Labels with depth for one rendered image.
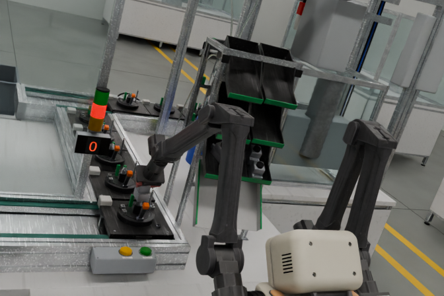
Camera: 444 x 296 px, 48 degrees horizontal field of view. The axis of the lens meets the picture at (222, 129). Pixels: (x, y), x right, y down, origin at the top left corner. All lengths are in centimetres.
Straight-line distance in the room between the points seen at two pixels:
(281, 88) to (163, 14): 874
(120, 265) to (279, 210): 133
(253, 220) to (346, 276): 82
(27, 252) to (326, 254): 95
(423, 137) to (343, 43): 511
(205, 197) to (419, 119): 590
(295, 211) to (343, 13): 112
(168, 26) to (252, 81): 884
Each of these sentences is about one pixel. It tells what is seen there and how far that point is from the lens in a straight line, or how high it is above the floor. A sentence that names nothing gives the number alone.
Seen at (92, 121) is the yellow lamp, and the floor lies 129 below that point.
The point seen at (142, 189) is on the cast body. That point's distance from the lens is 188.
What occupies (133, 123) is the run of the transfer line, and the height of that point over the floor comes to 92.
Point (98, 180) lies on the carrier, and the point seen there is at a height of 97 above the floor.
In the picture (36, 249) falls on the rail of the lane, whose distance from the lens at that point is 174.
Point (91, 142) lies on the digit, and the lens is 188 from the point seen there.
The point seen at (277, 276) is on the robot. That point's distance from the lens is 130.
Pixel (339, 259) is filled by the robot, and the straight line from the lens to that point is 131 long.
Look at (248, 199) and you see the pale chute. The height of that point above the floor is 108.
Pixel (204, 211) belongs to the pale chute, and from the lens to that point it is 198.
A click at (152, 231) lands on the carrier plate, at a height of 97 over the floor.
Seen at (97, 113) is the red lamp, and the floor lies 133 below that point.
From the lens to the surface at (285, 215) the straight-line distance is 292.
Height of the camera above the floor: 193
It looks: 17 degrees down
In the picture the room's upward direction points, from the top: 16 degrees clockwise
